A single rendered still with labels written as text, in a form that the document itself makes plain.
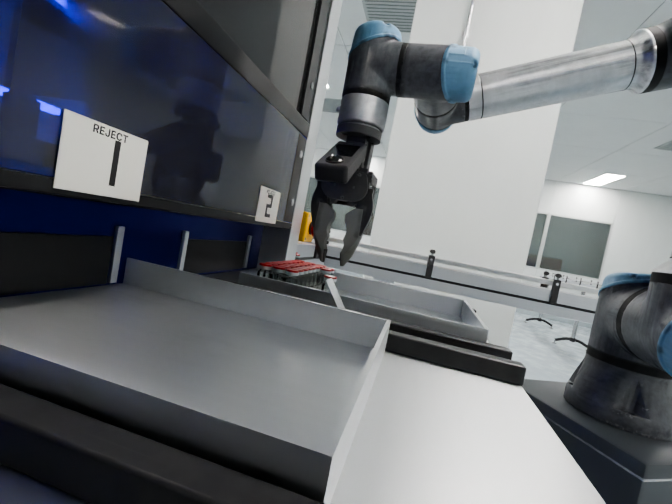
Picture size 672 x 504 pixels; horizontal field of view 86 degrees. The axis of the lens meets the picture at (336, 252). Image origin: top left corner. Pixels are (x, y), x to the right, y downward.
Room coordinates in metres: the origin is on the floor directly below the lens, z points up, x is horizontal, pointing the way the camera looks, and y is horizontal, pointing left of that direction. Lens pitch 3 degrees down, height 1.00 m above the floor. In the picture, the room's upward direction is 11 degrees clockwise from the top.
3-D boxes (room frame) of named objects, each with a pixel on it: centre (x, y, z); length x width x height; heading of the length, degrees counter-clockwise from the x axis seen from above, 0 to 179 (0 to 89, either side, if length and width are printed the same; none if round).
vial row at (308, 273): (0.63, 0.04, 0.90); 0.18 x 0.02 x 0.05; 166
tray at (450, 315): (0.60, -0.07, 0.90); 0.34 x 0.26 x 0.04; 76
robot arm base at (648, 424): (0.58, -0.50, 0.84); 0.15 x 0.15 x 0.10
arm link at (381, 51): (0.58, 0.00, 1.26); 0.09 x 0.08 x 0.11; 75
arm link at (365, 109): (0.58, 0.00, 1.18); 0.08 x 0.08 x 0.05
